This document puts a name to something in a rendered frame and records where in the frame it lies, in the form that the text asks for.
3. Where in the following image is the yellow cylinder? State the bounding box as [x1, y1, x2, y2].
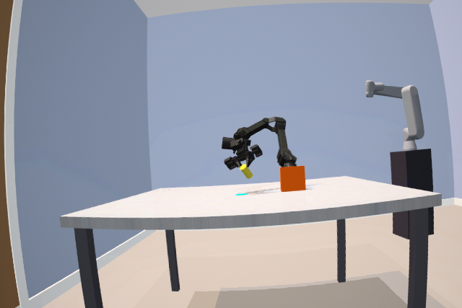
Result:
[240, 164, 253, 178]

